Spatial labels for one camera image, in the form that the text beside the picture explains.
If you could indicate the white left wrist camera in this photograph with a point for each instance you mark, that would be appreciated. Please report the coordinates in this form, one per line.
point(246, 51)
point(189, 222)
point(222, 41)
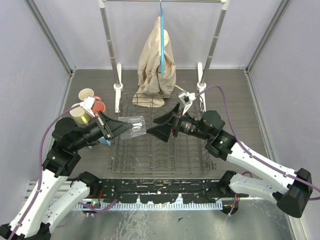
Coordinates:
point(88, 105)

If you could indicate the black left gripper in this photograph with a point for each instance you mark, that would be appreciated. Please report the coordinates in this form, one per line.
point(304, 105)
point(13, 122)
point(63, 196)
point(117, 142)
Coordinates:
point(104, 127)

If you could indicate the white clothes rack stand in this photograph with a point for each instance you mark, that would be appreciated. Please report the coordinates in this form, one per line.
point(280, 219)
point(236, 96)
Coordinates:
point(202, 70)

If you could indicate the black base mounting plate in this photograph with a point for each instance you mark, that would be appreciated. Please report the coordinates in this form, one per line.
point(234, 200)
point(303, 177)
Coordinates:
point(160, 191)

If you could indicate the pink handleless tumbler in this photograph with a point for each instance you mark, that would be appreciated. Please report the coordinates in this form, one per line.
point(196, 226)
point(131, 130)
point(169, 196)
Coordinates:
point(99, 106)

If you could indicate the blue clothes hanger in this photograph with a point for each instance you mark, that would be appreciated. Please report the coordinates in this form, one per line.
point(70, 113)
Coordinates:
point(162, 40)

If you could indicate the light blue mug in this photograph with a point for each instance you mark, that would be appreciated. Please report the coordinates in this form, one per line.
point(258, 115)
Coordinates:
point(104, 141)

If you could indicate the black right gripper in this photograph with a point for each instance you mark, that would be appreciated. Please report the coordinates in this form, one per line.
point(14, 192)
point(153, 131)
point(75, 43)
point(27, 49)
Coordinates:
point(166, 121)

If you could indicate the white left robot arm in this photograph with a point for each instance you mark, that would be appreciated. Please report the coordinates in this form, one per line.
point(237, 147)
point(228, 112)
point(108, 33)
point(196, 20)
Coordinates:
point(39, 216)

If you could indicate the yellow-green mug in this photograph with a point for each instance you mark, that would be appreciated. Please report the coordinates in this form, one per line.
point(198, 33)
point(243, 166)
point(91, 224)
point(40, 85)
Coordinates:
point(80, 116)

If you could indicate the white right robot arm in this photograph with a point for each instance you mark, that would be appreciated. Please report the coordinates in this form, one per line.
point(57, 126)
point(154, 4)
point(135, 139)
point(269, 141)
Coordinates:
point(180, 144)

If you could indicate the clear glass cup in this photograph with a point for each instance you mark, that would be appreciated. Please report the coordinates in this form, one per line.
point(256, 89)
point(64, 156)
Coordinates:
point(138, 127)

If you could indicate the beige cloth garment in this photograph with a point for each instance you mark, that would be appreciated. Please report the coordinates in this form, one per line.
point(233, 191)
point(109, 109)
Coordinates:
point(154, 87)

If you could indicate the pink mug with handle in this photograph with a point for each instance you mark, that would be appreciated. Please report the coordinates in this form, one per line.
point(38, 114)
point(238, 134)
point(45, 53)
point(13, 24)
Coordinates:
point(88, 92)

